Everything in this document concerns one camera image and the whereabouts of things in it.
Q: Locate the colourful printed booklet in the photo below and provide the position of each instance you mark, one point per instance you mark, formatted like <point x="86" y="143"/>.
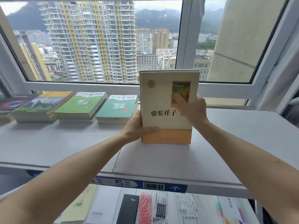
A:
<point x="230" y="211"/>

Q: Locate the white yellow apartment tower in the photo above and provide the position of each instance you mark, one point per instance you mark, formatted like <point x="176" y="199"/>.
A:
<point x="88" y="41"/>

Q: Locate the white printed paper card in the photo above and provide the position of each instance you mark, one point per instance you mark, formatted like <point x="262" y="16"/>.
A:
<point x="188" y="207"/>

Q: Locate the black nebula cover books stack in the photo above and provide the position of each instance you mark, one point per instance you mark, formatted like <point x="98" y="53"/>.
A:
<point x="11" y="104"/>

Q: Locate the cream notebook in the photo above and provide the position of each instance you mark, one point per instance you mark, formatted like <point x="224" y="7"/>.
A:
<point x="80" y="205"/>

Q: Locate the person's right hand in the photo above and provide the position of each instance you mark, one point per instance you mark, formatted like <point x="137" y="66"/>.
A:
<point x="197" y="114"/>

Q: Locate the pink eraser pack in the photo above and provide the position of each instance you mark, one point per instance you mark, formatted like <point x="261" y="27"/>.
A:
<point x="144" y="208"/>

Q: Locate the yellow wolf cover books stack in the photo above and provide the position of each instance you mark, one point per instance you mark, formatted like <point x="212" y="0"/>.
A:
<point x="39" y="104"/>

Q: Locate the beige high-rise building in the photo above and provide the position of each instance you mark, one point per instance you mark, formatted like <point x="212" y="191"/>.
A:
<point x="243" y="39"/>

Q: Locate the cream orange cover books stack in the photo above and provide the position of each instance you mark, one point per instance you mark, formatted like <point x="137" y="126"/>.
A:
<point x="161" y="123"/>

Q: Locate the low tan office building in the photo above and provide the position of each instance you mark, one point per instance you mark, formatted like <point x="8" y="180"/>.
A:
<point x="202" y="67"/>

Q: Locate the person's right forearm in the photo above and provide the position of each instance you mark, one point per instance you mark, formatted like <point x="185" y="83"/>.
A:
<point x="245" y="170"/>

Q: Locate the person's left hand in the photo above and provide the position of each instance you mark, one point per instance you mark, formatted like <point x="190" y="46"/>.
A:
<point x="134" y="130"/>

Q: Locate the teal cover books stack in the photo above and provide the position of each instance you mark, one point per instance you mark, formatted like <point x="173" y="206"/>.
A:
<point x="116" y="109"/>

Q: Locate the green mountain ridge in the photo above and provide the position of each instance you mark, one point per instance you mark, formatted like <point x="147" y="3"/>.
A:
<point x="158" y="18"/>

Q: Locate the dark grey notebook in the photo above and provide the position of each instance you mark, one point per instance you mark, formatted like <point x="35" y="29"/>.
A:
<point x="128" y="209"/>

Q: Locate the white notebook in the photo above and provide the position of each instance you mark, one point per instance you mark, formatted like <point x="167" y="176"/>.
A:
<point x="105" y="207"/>

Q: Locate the clear pack of pens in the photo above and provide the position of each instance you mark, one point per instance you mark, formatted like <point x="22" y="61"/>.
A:
<point x="161" y="206"/>

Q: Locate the person's left forearm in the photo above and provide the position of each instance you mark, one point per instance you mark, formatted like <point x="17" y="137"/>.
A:
<point x="65" y="179"/>

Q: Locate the white window frame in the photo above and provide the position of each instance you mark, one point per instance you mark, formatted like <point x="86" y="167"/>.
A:
<point x="184" y="32"/>

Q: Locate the white metal shelf rack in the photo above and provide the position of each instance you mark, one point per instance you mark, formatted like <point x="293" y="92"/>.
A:
<point x="70" y="142"/>

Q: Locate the grey hanging fabric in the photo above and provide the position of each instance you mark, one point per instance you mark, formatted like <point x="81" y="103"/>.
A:
<point x="280" y="90"/>

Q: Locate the green cover books stack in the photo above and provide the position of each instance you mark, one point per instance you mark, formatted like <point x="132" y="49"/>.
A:
<point x="79" y="104"/>

